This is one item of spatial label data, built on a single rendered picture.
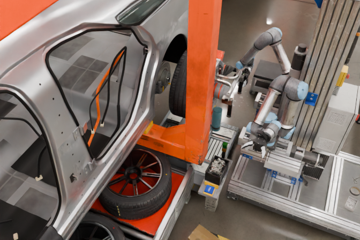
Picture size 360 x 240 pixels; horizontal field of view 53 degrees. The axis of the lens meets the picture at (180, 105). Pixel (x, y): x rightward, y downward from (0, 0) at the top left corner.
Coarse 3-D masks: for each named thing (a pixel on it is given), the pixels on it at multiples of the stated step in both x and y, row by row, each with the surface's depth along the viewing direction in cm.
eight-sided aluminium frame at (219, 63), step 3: (216, 60) 322; (219, 60) 322; (216, 63) 319; (219, 63) 322; (222, 63) 337; (216, 66) 317; (219, 66) 344; (222, 66) 341; (219, 69) 351; (222, 69) 345; (222, 72) 349; (222, 78) 357; (216, 81) 358; (213, 99) 358; (216, 99) 359; (213, 102) 356; (213, 105) 353
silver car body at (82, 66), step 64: (64, 0) 216; (128, 0) 246; (0, 64) 171; (64, 64) 330; (128, 64) 305; (0, 128) 284; (64, 128) 202; (128, 128) 283; (0, 192) 260; (64, 192) 220
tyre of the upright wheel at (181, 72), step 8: (184, 56) 316; (184, 64) 312; (176, 72) 311; (184, 72) 310; (176, 80) 310; (184, 80) 308; (176, 88) 311; (184, 88) 309; (176, 96) 314; (184, 96) 311; (176, 104) 318; (184, 104) 314; (176, 112) 329; (184, 112) 322
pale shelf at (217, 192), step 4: (220, 156) 328; (228, 160) 325; (228, 168) 319; (224, 176) 313; (204, 180) 310; (224, 180) 310; (204, 184) 307; (220, 184) 307; (200, 188) 304; (204, 188) 304; (220, 188) 304; (200, 192) 301; (216, 192) 301; (208, 196) 299; (212, 196) 298; (216, 196) 298
